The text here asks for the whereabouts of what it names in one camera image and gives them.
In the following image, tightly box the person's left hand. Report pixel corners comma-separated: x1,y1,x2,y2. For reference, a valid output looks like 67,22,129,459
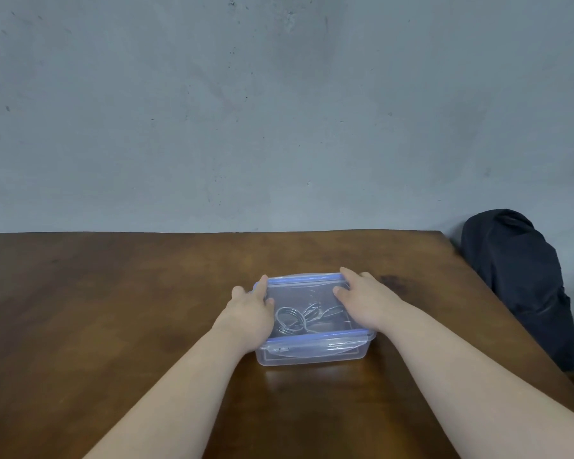
214,275,275,357

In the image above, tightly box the person's right hand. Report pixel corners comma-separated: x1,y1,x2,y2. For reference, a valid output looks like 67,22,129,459
333,267,414,337

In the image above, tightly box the clear lid with blue clasps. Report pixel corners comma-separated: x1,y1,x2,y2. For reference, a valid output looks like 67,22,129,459
253,273,378,353

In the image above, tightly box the clear plastic storage container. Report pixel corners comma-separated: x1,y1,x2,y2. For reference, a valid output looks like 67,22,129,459
256,330,370,368

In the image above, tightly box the person's right forearm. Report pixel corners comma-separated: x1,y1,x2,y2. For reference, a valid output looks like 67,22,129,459
382,308,574,459

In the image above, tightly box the person's left forearm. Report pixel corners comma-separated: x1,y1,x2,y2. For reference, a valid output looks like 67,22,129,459
83,328,252,459

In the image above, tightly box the black fabric bag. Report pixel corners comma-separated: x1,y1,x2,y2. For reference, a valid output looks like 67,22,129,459
460,208,574,373

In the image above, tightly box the bent metal wire puzzle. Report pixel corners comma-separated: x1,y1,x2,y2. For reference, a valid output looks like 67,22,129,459
302,301,348,326

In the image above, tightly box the coiled metal ring puzzle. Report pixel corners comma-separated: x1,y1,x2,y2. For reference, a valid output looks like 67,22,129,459
274,306,308,336

